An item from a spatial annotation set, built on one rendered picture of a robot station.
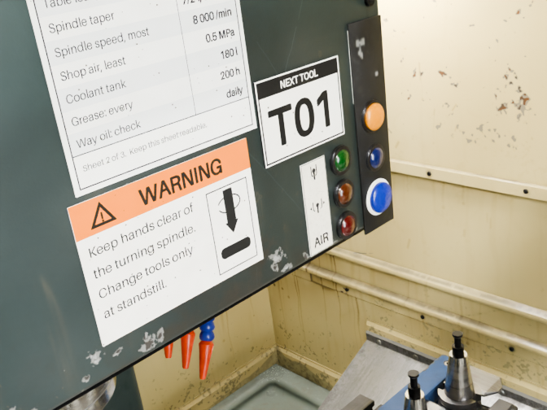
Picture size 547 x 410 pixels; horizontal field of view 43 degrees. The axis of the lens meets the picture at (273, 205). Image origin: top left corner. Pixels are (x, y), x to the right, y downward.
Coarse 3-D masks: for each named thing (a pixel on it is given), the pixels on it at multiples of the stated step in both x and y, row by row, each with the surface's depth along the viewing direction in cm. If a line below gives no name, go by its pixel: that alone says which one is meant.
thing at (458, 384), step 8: (464, 352) 102; (456, 360) 101; (464, 360) 101; (448, 368) 102; (456, 368) 101; (464, 368) 101; (448, 376) 102; (456, 376) 101; (464, 376) 101; (448, 384) 103; (456, 384) 102; (464, 384) 101; (472, 384) 102; (448, 392) 103; (456, 392) 102; (464, 392) 102; (472, 392) 102; (456, 400) 102; (464, 400) 102
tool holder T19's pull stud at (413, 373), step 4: (408, 372) 94; (412, 372) 94; (416, 372) 94; (408, 376) 94; (412, 376) 93; (416, 376) 93; (412, 380) 93; (416, 380) 94; (408, 384) 95; (412, 384) 94; (416, 384) 94; (408, 388) 94; (412, 388) 94; (416, 388) 94; (420, 388) 94; (408, 392) 95; (412, 392) 94; (416, 392) 94; (420, 392) 94; (412, 396) 94; (416, 396) 94
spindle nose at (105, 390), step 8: (104, 384) 66; (112, 384) 68; (88, 392) 64; (96, 392) 65; (104, 392) 66; (112, 392) 68; (80, 400) 63; (88, 400) 64; (96, 400) 65; (104, 400) 66; (64, 408) 62; (72, 408) 63; (80, 408) 63; (88, 408) 64; (96, 408) 65
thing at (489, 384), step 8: (472, 368) 111; (472, 376) 109; (480, 376) 109; (488, 376) 108; (496, 376) 108; (480, 384) 107; (488, 384) 107; (496, 384) 106; (488, 392) 105; (496, 392) 105
